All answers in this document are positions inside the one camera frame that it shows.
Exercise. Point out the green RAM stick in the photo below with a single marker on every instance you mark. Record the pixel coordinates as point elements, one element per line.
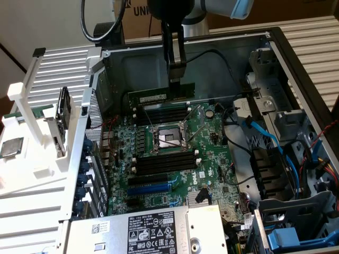
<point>38,113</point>
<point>185,91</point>

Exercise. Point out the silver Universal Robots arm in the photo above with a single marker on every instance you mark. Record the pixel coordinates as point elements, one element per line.
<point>212,8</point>

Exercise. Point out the black hard disk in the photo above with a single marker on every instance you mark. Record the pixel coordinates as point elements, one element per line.
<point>64,108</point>

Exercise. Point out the long black expansion slot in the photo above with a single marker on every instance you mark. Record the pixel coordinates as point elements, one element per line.
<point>148,180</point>

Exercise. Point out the plain brown cardboard box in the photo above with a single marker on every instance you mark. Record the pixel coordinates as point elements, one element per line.
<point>291,10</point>

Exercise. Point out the white parts rack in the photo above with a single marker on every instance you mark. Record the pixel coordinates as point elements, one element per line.
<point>62,169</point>

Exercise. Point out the silver metal disk bay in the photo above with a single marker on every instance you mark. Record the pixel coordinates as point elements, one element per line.
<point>267,87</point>

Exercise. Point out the graphics card with metal bracket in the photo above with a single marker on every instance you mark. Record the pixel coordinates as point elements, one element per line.
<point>57,144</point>

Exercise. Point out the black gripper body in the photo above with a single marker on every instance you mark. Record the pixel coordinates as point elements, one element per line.
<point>169,10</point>

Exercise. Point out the grey power supply unit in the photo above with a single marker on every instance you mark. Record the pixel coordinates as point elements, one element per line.
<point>111,238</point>

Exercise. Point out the silver coin battery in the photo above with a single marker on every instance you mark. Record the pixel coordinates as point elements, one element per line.
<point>210,113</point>

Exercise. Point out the printed brown cardboard box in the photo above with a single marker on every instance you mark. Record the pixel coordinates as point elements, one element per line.
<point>140,29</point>

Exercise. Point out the long blue expansion slot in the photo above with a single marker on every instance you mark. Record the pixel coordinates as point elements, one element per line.
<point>148,189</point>

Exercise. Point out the silver CPU chip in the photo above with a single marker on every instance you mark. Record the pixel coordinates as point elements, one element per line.
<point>12,147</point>

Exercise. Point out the black plastic block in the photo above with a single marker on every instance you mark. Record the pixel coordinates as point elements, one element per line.
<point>102,29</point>

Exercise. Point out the green motherboard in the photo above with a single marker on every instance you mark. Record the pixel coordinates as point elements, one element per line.
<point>185,180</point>

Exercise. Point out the small silver heatsink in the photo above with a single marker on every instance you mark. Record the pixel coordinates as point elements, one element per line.
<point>191,197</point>

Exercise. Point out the blue plastic drive caddy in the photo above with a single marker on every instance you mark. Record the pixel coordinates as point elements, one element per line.
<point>283,238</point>

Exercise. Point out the short black expansion slot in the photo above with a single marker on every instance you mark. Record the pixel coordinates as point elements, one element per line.
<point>133,202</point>

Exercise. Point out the small black end cap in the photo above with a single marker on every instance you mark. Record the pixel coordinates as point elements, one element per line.
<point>39,52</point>

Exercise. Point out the thin metal locking lever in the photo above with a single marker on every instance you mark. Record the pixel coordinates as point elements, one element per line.
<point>149,116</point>
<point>194,123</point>

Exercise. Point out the CPU socket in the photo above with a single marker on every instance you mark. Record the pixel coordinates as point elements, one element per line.
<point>165,137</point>

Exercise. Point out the blue card retention clip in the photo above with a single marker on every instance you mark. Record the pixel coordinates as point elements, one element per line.
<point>79,208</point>
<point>88,145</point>
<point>85,164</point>
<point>81,193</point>
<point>83,179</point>

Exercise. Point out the open grey PC case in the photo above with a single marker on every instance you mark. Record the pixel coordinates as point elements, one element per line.
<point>212,79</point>

